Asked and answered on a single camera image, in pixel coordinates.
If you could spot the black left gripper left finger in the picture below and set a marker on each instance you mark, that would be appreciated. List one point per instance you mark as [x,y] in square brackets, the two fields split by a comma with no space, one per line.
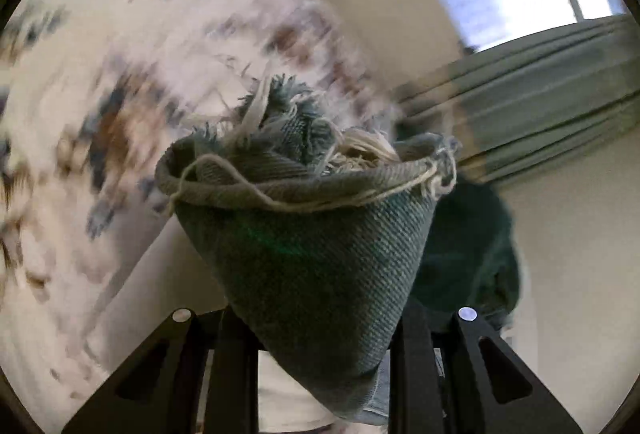
[187,358]

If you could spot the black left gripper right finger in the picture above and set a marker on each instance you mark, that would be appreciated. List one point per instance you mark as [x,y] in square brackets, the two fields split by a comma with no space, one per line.
[465,379]

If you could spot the blue denim frayed shorts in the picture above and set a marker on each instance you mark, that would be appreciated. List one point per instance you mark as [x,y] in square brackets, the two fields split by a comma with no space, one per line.
[315,229]

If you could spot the dark green fleece blanket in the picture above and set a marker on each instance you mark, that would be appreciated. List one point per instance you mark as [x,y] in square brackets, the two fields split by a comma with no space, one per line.
[469,258]

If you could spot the right green curtain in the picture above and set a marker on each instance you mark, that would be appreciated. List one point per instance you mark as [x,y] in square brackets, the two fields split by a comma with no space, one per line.
[529,104]

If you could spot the floral bed sheet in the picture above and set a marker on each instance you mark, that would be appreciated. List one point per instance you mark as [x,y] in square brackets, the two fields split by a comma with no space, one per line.
[92,94]

